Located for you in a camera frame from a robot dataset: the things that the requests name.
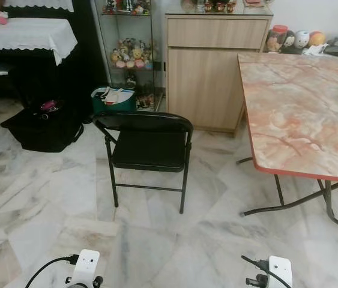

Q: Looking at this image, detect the green box with papers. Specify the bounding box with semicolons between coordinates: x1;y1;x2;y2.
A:
91;86;137;115

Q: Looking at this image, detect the black bag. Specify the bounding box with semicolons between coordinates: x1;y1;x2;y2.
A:
1;99;85;153

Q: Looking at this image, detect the red-lidded jar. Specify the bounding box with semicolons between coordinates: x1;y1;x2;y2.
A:
266;25;289;53

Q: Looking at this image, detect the narrow white lace runner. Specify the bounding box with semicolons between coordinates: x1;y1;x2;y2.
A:
4;0;74;13

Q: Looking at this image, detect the light wooden cabinet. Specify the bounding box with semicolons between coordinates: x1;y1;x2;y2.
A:
164;13;273;134

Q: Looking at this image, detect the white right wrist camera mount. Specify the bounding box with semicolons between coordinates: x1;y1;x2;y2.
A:
267;256;294;288

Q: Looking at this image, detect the black folding chair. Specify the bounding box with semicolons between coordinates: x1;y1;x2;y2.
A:
92;110;194;214

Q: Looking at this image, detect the glass display cabinet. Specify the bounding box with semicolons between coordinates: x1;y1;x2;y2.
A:
91;0;167;113

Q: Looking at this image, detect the black upright piano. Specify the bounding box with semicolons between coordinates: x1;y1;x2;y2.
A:
0;0;108;124

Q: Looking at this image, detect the white egg figurine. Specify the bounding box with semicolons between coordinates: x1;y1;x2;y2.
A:
294;30;310;50

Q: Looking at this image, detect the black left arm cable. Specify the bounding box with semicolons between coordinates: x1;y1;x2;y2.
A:
25;255;80;288

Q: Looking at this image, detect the large white lace cloth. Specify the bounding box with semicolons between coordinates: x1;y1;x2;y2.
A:
0;18;78;65

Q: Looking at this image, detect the marble-pattern folding table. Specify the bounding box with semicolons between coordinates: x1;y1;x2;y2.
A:
236;52;338;242

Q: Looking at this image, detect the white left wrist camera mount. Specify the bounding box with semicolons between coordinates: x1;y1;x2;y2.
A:
70;250;101;288

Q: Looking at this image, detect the orange egg figurine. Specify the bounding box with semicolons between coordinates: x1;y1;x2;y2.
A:
309;31;327;47

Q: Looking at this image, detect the stack of white papers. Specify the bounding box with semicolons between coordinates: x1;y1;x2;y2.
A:
304;43;337;58

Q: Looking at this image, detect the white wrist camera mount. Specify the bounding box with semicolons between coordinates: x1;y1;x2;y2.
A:
70;250;101;288
267;256;294;288

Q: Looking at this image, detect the black mouse egg figurine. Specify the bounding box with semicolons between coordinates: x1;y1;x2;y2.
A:
281;30;297;55

